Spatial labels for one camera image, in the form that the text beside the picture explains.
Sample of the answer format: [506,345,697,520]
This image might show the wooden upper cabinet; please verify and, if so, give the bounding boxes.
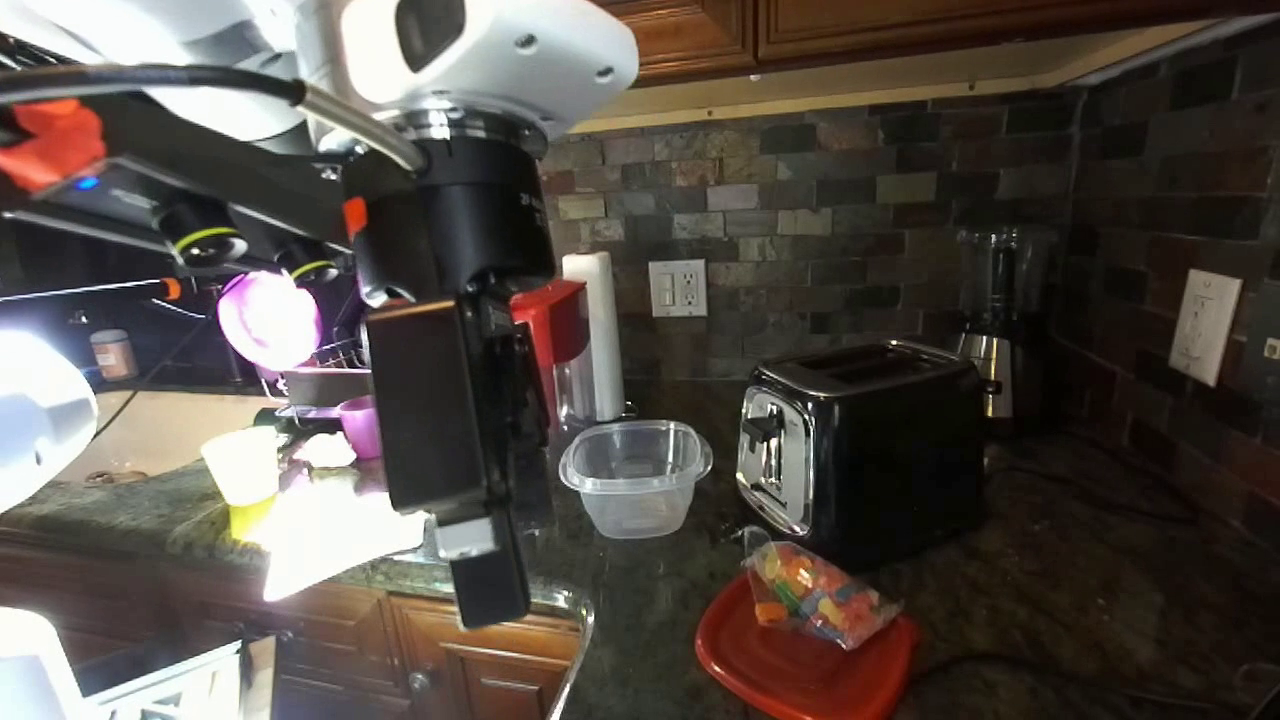
[586,0,1280,112]

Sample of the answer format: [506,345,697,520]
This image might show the yellow-green plastic cup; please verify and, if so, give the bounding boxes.
[219,493,286,549]

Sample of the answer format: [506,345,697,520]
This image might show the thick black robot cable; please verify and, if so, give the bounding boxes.
[0,59,427,175]

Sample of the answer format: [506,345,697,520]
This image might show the black chrome toaster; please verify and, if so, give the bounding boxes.
[732,338,992,572]

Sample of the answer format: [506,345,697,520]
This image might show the small white dish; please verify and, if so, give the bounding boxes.
[294,430,362,478]

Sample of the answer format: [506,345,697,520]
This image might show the white wall outlet plate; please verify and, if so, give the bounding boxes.
[1166,264,1250,393]

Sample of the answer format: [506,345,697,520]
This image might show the white wall switch plate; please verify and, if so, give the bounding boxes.
[644,258,713,324]

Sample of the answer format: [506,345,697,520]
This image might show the purple plastic cup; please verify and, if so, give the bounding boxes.
[331,397,384,463]

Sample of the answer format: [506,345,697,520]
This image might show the dish rack with dishes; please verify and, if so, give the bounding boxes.
[274,333,382,418]

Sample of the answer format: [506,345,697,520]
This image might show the clear bag of gummy bears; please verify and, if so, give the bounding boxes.
[737,535,906,658]

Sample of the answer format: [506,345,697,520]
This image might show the white plastic cup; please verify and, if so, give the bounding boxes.
[195,426,286,513]

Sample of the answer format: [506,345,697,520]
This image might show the white wire rack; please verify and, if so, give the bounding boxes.
[76,637,251,720]

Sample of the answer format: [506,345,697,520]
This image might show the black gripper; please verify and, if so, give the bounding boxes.
[342,131,561,633]

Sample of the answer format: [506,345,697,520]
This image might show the thin black cable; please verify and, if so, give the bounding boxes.
[76,316,213,451]

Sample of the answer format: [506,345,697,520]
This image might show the white paper sheet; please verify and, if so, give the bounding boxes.
[260,472,433,609]

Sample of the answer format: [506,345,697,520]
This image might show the red lid water pitcher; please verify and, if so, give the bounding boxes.
[510,278,601,451]

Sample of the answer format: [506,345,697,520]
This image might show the small white jar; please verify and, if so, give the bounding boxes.
[84,324,143,387]

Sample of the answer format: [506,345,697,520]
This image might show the purple round bowl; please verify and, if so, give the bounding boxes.
[213,264,326,377]

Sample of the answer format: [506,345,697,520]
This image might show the white paper towel roll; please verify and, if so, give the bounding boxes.
[555,249,630,426]

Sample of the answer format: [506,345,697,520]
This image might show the black wrist camera orange mount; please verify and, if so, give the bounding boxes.
[0,91,112,205]

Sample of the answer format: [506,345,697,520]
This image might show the clear plastic container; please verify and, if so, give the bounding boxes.
[555,418,717,545]

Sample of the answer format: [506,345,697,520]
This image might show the red plate with food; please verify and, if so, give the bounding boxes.
[691,572,927,720]

